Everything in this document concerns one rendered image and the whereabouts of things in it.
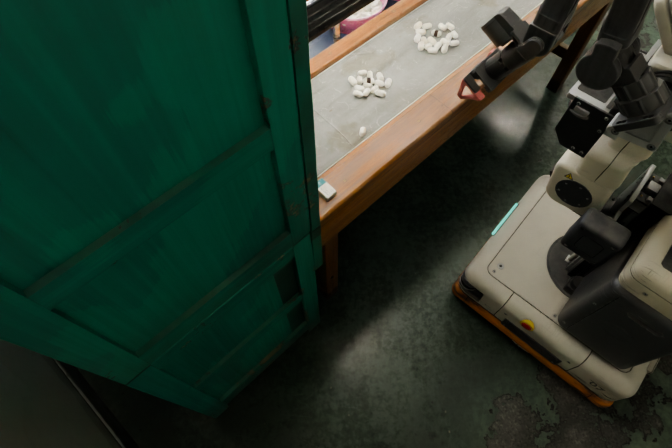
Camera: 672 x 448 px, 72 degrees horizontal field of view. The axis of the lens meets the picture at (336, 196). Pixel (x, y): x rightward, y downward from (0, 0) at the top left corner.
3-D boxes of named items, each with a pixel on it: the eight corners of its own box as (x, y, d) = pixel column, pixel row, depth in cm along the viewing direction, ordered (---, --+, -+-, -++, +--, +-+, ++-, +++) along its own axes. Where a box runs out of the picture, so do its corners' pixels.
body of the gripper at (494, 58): (469, 73, 109) (489, 59, 102) (492, 50, 112) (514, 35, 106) (487, 94, 109) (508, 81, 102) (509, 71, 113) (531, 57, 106)
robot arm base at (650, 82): (659, 124, 84) (685, 88, 89) (640, 88, 82) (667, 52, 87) (613, 132, 92) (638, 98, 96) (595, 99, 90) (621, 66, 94)
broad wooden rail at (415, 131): (624, -10, 201) (649, -51, 185) (314, 254, 139) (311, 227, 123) (599, -22, 205) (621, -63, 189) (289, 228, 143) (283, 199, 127)
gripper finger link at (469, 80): (445, 91, 115) (467, 75, 107) (461, 75, 118) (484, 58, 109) (462, 111, 116) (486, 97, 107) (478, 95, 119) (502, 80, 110)
